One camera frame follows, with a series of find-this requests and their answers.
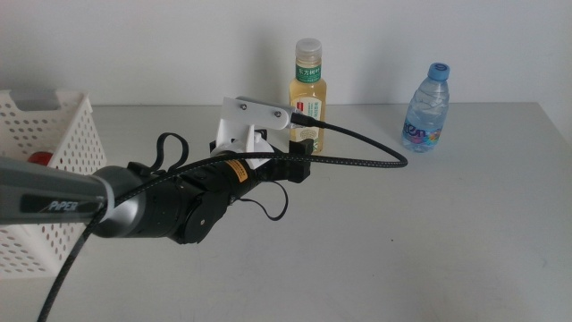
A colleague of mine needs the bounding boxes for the yellow tea bottle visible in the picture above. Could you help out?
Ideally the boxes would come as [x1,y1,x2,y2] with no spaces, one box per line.
[289,38,328,155]

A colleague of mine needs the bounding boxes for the clear water bottle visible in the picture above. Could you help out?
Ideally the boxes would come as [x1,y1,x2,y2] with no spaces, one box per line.
[401,62,451,153]

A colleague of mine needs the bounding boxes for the red soda can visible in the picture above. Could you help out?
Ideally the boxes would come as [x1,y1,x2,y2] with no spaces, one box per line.
[27,150,55,167]

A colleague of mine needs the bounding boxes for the white perforated plastic basket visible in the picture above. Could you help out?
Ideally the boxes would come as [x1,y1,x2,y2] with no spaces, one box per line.
[0,89,108,279]

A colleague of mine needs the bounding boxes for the thin black cable loop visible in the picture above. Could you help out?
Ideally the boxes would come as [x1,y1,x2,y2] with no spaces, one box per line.
[234,181,290,222]
[156,131,190,174]

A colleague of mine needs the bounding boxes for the left braided camera cable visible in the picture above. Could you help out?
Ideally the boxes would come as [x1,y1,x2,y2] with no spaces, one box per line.
[36,112,408,322]

